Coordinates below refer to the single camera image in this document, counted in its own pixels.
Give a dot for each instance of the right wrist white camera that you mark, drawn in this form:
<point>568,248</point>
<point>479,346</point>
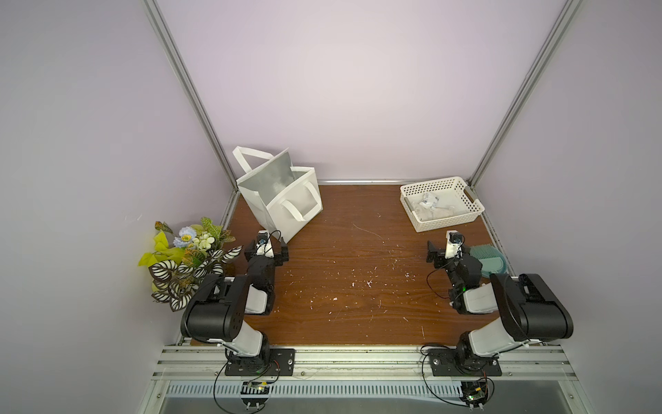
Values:
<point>455,241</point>

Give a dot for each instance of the artificial flower plant bouquet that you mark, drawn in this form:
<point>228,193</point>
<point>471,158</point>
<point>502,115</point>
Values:
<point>181,259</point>

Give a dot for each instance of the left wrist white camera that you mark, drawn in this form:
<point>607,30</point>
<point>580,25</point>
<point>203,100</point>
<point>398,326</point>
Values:
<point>264,244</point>

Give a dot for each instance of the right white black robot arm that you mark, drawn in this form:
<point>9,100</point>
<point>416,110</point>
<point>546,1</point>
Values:
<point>528,311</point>

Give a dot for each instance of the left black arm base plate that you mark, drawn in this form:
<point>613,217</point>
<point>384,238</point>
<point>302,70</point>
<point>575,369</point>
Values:
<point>273,362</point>

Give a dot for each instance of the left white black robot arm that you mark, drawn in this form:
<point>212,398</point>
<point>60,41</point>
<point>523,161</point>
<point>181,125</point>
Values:
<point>216,313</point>

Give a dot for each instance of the left small circuit board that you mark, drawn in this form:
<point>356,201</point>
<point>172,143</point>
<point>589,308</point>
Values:
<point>255,394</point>

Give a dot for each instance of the small circuit board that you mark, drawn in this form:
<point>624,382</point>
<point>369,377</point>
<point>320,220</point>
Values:
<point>475,394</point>
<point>255,394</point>

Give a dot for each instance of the white perforated plastic basket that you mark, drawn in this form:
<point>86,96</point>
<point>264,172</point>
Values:
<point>451,191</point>

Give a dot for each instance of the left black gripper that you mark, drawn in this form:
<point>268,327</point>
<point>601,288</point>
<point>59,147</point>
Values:
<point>278,260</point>

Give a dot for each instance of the aluminium front rail frame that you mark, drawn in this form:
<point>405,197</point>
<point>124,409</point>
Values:
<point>319,372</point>

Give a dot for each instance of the teal plastic dustpan brush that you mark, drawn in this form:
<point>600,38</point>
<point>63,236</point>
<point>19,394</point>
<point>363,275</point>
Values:
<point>491,259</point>

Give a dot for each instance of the clear ice pack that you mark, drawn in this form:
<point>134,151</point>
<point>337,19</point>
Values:
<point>428,207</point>

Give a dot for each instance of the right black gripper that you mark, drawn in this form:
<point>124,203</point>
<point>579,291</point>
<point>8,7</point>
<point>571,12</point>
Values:
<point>432,254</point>

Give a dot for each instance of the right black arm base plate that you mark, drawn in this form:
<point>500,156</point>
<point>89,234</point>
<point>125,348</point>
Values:
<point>449,362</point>

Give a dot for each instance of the right small circuit board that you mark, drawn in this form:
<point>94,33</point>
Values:
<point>475,394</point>

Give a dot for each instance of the wrist white camera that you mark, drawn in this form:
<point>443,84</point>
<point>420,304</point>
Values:
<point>264,244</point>
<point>455,241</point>

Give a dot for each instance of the white insulated delivery bag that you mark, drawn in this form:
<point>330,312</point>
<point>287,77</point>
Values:
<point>284,198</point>

